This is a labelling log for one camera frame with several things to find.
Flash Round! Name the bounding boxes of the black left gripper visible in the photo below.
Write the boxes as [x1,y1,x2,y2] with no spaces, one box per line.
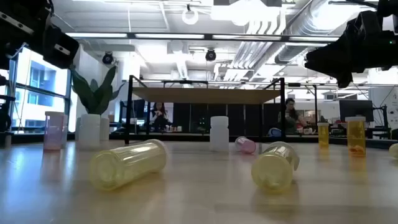
[0,0,80,70]

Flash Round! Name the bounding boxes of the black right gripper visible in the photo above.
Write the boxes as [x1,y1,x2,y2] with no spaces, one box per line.
[304,11,398,89]

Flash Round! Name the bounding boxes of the orange medicine bottle white cap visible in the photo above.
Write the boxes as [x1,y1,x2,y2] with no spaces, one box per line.
[345,116,367,156]
[317,121,330,149]

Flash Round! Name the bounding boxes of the pink medicine bottle white cap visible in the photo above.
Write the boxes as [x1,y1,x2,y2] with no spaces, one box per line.
[234,136,257,154]
[43,111,65,152]

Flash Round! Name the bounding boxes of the wooden shelf black metal legs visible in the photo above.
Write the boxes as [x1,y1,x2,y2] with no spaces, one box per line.
[124,74,287,147]

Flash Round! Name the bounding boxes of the black computer monitor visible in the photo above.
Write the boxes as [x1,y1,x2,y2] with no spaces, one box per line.
[338,99,374,123]

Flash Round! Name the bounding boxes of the black ceiling spotlight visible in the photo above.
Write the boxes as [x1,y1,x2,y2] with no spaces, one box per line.
[205,48,218,62]
[101,51,115,65]

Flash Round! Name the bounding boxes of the snake plant in white pot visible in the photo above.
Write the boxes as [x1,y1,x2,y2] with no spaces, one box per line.
[70,65,125,142]

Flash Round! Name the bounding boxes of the large glass window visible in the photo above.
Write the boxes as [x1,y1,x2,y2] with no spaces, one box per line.
[0,46,74,134]

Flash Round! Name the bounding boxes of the person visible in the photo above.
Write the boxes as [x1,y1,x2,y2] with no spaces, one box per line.
[277,98,307,135]
[150,101,170,133]

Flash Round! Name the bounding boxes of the white ceiling pipe bundle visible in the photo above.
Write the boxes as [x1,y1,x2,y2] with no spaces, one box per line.
[214,6,290,82]

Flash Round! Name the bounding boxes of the long linear light strip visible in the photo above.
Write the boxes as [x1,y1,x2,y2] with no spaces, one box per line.
[63,30,341,43]

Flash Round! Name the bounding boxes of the black room divider panel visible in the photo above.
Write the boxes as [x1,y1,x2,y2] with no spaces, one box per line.
[172,103,282,134]

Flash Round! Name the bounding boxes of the silver ventilation duct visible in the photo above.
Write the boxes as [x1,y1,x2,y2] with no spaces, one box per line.
[275,0,379,65]

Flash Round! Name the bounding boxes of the white ring ceiling lamp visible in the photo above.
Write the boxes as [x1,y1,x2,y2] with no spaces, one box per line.
[181,7,200,26]

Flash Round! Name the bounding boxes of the black aluminium table frame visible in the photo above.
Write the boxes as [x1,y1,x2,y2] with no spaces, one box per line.
[0,130,398,150]

